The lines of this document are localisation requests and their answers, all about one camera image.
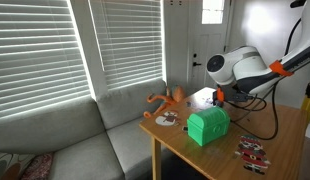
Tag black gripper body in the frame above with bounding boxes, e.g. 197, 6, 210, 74
212, 88, 229, 109

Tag green toy treasure chest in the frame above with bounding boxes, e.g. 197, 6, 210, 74
186, 106, 231, 147

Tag orange toy octopus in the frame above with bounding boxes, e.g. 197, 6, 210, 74
143, 84, 187, 120

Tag round pirate face sticker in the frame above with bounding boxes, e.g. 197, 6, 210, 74
154, 110, 181, 127

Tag white front door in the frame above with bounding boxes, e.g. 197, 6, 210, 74
187, 0, 233, 96

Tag wooden table leg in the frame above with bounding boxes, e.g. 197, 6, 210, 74
150, 135, 162, 180

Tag narrow white window blinds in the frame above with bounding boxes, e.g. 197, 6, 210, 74
88, 0, 164, 90

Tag grey corner sofa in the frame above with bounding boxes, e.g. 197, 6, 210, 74
0, 78, 188, 180

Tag wide white window blinds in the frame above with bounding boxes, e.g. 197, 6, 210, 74
0, 0, 93, 121

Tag pillow with red pattern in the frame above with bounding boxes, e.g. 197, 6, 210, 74
20, 152, 55, 180

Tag pillow with circle pattern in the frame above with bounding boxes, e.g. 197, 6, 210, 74
0, 152, 36, 180

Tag orange camera mount clip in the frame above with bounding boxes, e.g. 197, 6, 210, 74
216, 86, 226, 103

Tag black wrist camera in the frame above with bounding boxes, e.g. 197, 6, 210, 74
224, 92, 255, 103

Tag orange cable clip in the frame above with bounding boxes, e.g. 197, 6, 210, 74
269, 59, 295, 78

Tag yellow black stand post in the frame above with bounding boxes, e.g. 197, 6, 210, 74
300, 79, 310, 122

